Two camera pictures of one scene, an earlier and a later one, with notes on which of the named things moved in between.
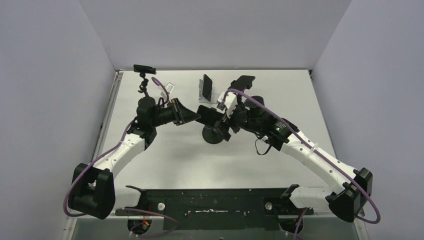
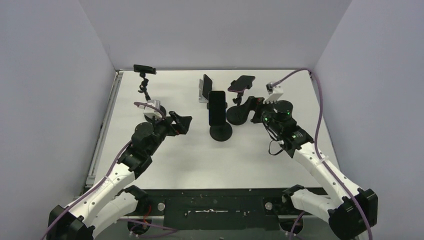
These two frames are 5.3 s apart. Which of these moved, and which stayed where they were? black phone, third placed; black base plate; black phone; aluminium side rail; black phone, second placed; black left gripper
Moved: black phone; black left gripper
Stayed: black phone, third placed; black phone, second placed; black base plate; aluminium side rail
